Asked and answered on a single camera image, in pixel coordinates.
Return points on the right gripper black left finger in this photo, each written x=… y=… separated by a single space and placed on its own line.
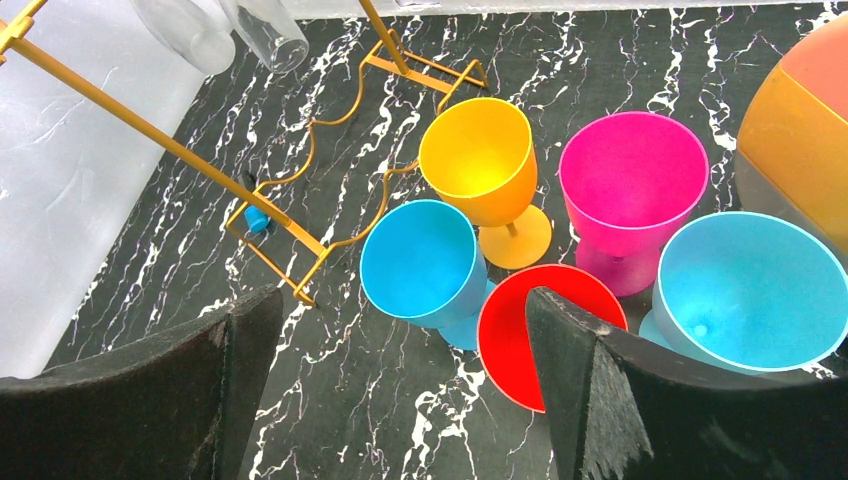
x=177 y=404

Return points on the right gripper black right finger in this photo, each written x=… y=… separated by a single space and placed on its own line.
x=622 y=407

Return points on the red wine glass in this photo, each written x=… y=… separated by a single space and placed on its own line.
x=502 y=331

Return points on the light blue wine glass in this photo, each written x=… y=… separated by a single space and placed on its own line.
x=749 y=293

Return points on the magenta wine glass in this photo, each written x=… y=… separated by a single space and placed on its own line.
x=630 y=180

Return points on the teal blue wine glass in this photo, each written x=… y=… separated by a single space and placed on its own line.
x=422 y=263

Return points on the yellow wine glass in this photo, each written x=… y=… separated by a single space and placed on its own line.
x=479 y=156

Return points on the clear wine glass front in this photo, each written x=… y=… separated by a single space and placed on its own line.
x=188 y=31

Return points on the clear wine glass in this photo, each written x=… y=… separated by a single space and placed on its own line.
x=188 y=31
x=269 y=30

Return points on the clear wine glass rear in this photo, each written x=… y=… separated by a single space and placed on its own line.
x=269 y=30

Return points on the white cylindrical drawer box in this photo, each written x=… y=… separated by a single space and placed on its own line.
x=791 y=158

